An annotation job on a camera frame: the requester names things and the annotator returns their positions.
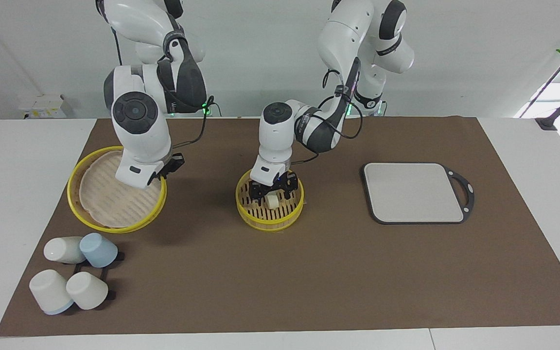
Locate white cup lying sideways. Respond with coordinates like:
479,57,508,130
43,236,86,264

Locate yellow rimmed bamboo steamer lid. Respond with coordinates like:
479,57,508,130
67,146,168,234

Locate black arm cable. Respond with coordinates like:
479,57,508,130
171,95,215,149
290,68,364,166

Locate white box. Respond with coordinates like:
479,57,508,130
17,94,74,120

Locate yellow bamboo steamer basket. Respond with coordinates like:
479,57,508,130
235,168,305,232

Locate brown table mat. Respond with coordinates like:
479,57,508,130
0,116,560,337

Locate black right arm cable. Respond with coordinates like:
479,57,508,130
171,95,215,149

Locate plain white cup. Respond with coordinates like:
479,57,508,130
66,271,109,311

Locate white cutting board grey rim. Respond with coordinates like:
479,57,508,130
361,162,475,225

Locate black cup rack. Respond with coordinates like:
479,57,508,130
73,251,125,302

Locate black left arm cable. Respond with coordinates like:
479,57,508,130
290,68,364,166

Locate white cup with blue rim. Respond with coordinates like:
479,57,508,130
29,269,75,315

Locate light blue cup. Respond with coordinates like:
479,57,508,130
79,233,119,269

